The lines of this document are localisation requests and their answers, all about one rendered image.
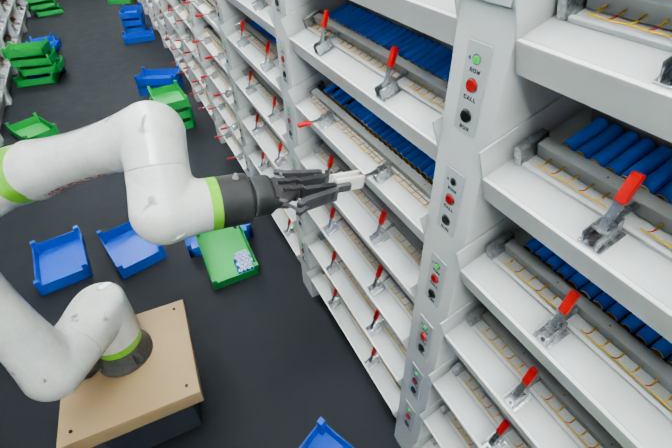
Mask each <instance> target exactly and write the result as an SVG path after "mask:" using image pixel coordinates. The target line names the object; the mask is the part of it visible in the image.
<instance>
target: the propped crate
mask: <svg viewBox="0 0 672 448"><path fill-rule="evenodd" d="M195 237H196V239H197V243H198V245H199V248H200V251H201V253H202V256H203V259H204V262H205V265H206V267H207V271H208V273H209V276H210V279H211V281H212V284H213V287H214V290H217V289H220V288H222V287H225V286H227V285H230V284H232V283H235V282H238V281H240V280H243V279H245V278H248V277H250V276H253V275H256V274H258V273H259V264H258V262H257V261H256V259H255V257H254V254H253V252H252V250H251V248H250V245H249V243H248V241H247V238H246V236H245V234H244V231H243V229H242V227H241V225H239V226H238V228H237V229H234V228H233V227H229V228H224V229H219V230H214V231H209V232H205V233H201V234H198V235H195ZM244 249H246V250H247V252H250V257H251V258H252V259H253V266H254V269H251V270H249V271H246V272H244V273H241V274H239V272H237V268H236V266H235V265H234V259H233V257H234V253H235V252H239V251H243V250H244Z"/></svg>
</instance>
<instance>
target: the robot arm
mask: <svg viewBox="0 0 672 448"><path fill-rule="evenodd" d="M122 172H124V174H125V183H126V190H127V203H128V217H129V221H130V224H131V226H132V228H133V230H134V231H135V232H136V234H137V235H138V236H140V237H141V238H142V239H144V240H145V241H147V242H150V243H152V244H156V245H171V244H175V243H178V242H180V241H183V240H185V239H187V238H189V237H192V236H195V235H198V234H201V233H205V232H209V231H214V230H219V229H224V228H229V227H233V228H234V229H237V228H238V226H239V225H244V224H249V223H252V222H253V220H254V218H255V217H261V216H266V215H271V214H273V213H274V212H275V210H277V209H288V208H292V209H294V210H296V215H298V216H301V215H303V214H304V213H305V212H306V211H309V210H311V209H314V208H317V207H320V206H323V205H326V204H329V203H332V202H335V201H337V198H338V193H340V192H346V191H350V190H354V189H360V188H363V186H364V181H365V175H360V170H354V171H348V172H342V173H335V174H329V172H330V171H329V170H325V173H322V170H321V169H303V170H281V169H274V170H273V177H271V178H270V177H269V176H267V175H257V176H250V177H247V176H246V175H245V174H244V173H234V174H230V175H223V176H216V177H208V178H201V179H197V178H195V177H193V175H192V173H191V169H190V164H189V157H188V149H187V139H186V129H185V125H184V123H183V121H182V119H181V117H180V116H179V115H178V113H177V112H176V111H175V110H173V109H172V108H171V107H169V106H168V105H166V104H164V103H161V102H157V101H151V100H145V101H139V102H136V103H133V104H131V105H129V106H128V107H126V108H124V109H122V110H121V111H119V112H117V113H115V114H113V115H111V116H109V117H107V118H105V119H102V120H100V121H97V122H95V123H92V124H90V125H87V126H85V127H82V128H79V129H76V130H73V131H70V132H66V133H62V134H59V135H54V136H50V137H44V138H38V139H30V140H23V141H19V142H17V143H15V144H13V145H9V146H5V147H2V148H0V217H1V216H3V215H5V214H6V213H8V212H10V211H11V210H13V209H15V208H17V207H20V206H24V205H27V204H30V203H33V202H35V201H41V200H46V199H48V198H50V197H52V196H54V195H56V194H58V193H60V192H62V191H65V190H67V189H69V188H71V187H74V186H76V185H79V184H82V183H84V182H87V181H90V180H94V179H97V178H100V177H104V176H108V175H112V174H117V173H122ZM315 174H316V175H315ZM152 349H153V342H152V339H151V336H150V335H149V333H148V332H146V331H145V330H142V329H140V323H139V321H138V319H137V317H136V315H135V312H134V310H133V308H132V306H131V304H130V302H129V300H128V298H127V296H126V294H125V293H124V291H123V289H122V288H121V287H120V286H119V285H117V284H115V283H111V282H101V283H96V284H93V285H91V286H88V287H86V288H85V289H83V290H82V291H80V292H79V293H78V294H77V295H76V296H75V297H74V298H73V300H72V301H71V302H70V304H69V305H68V307H67V308H66V310H65V312H64V313H63V315H62V317H61V318H60V320H59V321H58V322H57V324H56V325H55V326H52V325H51V324H50V323H49V322H48V321H47V320H45V319H44V318H43V317H42V316H41V315H40V314H39V313H38V312H37V311H36V310H35V309H34V308H33V307H32V306H31V305H30V304H29V303H28V302H27V301H26V300H25V299H24V298H23V297H22V296H21V295H20V294H19V293H18V292H17V291H16V290H15V289H14V288H13V286H12V285H11V284H10V283H9V282H8V281H7V280H6V278H5V277H4V276H3V275H2V274H1V272H0V362H1V364H2V365H3V366H4V367H5V368H6V370H7V371H8V372H9V374H10V375H11V376H12V378H13V379H14V380H15V382H16V383H17V384H18V386H19V387H20V388H21V390H22V391H23V393H24V394H25V395H26V396H27V397H29V398H31V399H33V400H35V401H39V402H52V401H56V400H60V399H62V398H64V397H66V396H68V395H69V394H71V393H72V392H73V391H74V390H76V389H77V387H78V386H79V385H80V384H81V382H82V381H83V380H84V379H88V378H91V377H92V376H93V375H94V374H96V373H97V372H98V371H100V372H101V374H103V375H104V376H107V377H111V378H118V377H123V376H126V375H129V374H131V373H133V372H134V371H136V370H138V369H139V368H140V367H141V366H142V365H143V364H144V363H145V362H146V361H147V360H148V358H149V357H150V355H151V352H152Z"/></svg>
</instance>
